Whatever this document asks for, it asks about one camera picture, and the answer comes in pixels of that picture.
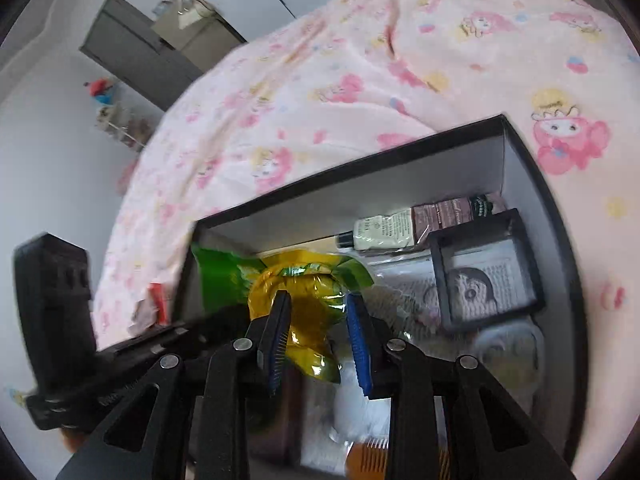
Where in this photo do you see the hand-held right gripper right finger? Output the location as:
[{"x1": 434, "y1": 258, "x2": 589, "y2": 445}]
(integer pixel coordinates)
[{"x1": 345, "y1": 292, "x2": 576, "y2": 480}]

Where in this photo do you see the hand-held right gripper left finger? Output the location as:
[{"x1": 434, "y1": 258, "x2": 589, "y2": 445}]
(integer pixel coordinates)
[{"x1": 55, "y1": 290, "x2": 293, "y2": 480}]

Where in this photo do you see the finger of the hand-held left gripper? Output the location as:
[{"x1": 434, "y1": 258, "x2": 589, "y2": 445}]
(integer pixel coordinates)
[{"x1": 95, "y1": 304, "x2": 261, "y2": 377}]

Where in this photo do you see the green yellow snack packet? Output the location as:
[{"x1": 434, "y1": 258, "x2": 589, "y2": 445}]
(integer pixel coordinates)
[{"x1": 191, "y1": 242, "x2": 376, "y2": 386}]

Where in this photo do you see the black cardboard box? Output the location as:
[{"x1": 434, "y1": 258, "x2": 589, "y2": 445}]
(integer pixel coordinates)
[{"x1": 172, "y1": 114, "x2": 588, "y2": 480}]

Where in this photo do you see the red envelope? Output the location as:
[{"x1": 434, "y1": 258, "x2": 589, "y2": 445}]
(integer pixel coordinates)
[{"x1": 149, "y1": 282, "x2": 173, "y2": 326}]

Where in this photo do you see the white round object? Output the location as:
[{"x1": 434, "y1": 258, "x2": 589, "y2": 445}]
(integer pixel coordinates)
[{"x1": 332, "y1": 380, "x2": 396, "y2": 443}]

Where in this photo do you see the clear plastic bag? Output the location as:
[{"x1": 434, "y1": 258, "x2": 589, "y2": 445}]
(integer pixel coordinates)
[{"x1": 372, "y1": 255, "x2": 451, "y2": 341}]

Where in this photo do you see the orange comb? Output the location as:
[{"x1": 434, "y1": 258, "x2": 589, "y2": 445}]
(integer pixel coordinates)
[{"x1": 345, "y1": 435, "x2": 451, "y2": 480}]

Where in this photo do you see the cream tube black cap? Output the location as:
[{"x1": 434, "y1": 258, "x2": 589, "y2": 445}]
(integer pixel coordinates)
[{"x1": 336, "y1": 208, "x2": 418, "y2": 252}]

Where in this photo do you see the plush toy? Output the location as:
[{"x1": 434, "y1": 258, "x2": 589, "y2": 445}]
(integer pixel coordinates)
[{"x1": 85, "y1": 77, "x2": 117, "y2": 107}]

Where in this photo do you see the pink printed blanket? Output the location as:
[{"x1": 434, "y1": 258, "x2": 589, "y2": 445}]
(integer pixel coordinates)
[{"x1": 92, "y1": 0, "x2": 640, "y2": 480}]

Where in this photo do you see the grey cabinet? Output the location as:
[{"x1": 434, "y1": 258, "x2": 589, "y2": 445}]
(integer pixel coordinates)
[{"x1": 80, "y1": 0, "x2": 201, "y2": 111}]

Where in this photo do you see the beige cabinet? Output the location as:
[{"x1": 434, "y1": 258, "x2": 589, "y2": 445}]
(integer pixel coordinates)
[{"x1": 152, "y1": 7, "x2": 248, "y2": 78}]

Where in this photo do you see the black display frame box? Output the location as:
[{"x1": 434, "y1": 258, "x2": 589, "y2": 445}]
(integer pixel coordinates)
[{"x1": 426, "y1": 208, "x2": 547, "y2": 333}]

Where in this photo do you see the white wire shelf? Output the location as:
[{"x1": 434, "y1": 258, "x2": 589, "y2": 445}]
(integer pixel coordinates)
[{"x1": 95, "y1": 102, "x2": 156, "y2": 148}]

